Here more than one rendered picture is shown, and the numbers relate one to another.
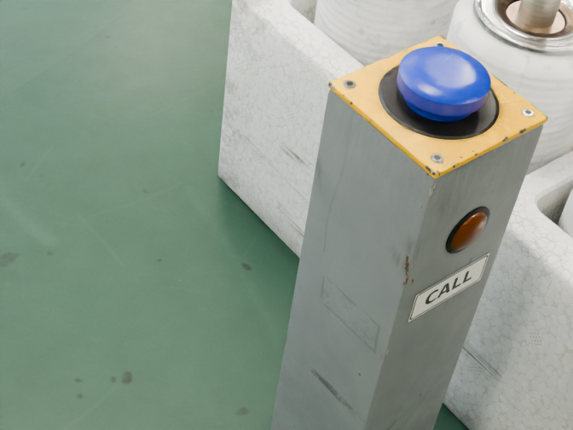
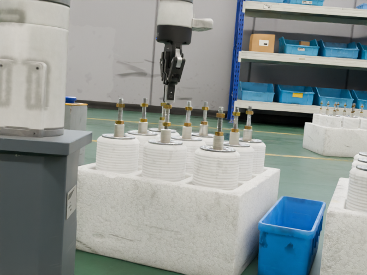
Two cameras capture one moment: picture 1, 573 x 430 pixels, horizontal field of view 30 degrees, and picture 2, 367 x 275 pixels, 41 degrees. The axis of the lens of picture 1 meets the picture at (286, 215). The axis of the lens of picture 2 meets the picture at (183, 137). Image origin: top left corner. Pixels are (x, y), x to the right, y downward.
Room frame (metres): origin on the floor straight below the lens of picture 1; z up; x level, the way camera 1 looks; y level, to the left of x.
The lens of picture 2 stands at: (0.15, -1.28, 0.38)
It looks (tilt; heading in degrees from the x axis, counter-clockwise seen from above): 6 degrees down; 66
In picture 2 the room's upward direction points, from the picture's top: 4 degrees clockwise
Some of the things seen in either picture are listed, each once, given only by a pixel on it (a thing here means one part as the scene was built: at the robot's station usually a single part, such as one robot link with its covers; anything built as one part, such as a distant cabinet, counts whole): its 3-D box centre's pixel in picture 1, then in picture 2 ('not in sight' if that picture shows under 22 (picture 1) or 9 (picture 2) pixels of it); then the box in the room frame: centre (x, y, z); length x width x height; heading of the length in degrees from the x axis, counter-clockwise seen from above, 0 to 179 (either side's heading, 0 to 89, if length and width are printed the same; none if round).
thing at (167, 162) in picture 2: not in sight; (163, 184); (0.54, -0.30, 0.16); 0.10 x 0.10 x 0.18
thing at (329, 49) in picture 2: not in sight; (336, 49); (3.94, 3.21, 0.89); 0.50 x 0.38 x 0.21; 64
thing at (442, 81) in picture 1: (441, 89); (67, 100); (0.37, -0.06, 0.32); 0.04 x 0.04 x 0.02
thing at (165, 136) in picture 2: not in sight; (165, 136); (0.54, -0.30, 0.26); 0.02 x 0.02 x 0.03
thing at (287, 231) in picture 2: not in sight; (292, 237); (0.82, -0.41, 0.06); 0.30 x 0.11 x 0.12; 46
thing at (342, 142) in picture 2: not in sight; (341, 139); (2.45, 1.30, 0.09); 0.39 x 0.39 x 0.18; 72
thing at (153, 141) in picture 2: not in sight; (165, 142); (0.54, -0.30, 0.25); 0.08 x 0.08 x 0.01
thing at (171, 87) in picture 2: not in sight; (172, 88); (0.54, -0.32, 0.37); 0.03 x 0.01 x 0.05; 83
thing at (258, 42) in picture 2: not in sight; (261, 44); (3.14, 3.53, 0.89); 0.31 x 0.24 x 0.20; 65
